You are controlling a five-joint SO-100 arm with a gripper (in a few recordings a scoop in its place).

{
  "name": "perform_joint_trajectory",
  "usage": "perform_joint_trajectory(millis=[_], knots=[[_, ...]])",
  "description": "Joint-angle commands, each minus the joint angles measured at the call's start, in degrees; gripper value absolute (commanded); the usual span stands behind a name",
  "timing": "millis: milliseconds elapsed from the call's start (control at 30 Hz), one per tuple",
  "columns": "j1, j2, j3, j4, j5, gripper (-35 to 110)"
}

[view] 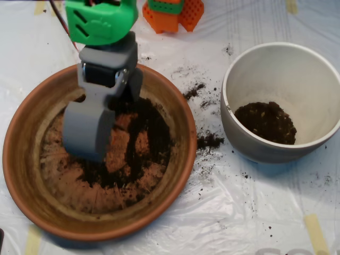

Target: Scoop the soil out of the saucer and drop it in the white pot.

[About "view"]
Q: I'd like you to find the clear plastic cover sheet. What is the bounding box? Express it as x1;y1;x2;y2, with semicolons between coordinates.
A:
0;0;340;255

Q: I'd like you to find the white ceramic pot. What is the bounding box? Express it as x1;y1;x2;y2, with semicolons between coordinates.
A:
220;41;340;164

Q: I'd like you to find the terracotta saucer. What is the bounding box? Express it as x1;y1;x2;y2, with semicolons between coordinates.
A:
2;63;198;242

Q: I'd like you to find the dark soil in pot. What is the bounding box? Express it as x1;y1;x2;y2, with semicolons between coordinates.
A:
233;101;298;146

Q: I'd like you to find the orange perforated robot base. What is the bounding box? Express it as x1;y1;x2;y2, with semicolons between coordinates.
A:
142;0;205;34

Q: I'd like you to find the dark soil pile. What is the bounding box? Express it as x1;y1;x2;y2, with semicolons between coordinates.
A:
57;97;175;210

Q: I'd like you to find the small spilled soil clump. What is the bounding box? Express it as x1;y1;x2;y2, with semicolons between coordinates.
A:
183;82;207;100

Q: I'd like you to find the large spilled soil clump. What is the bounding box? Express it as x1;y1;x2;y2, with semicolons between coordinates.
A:
197;132;225;151

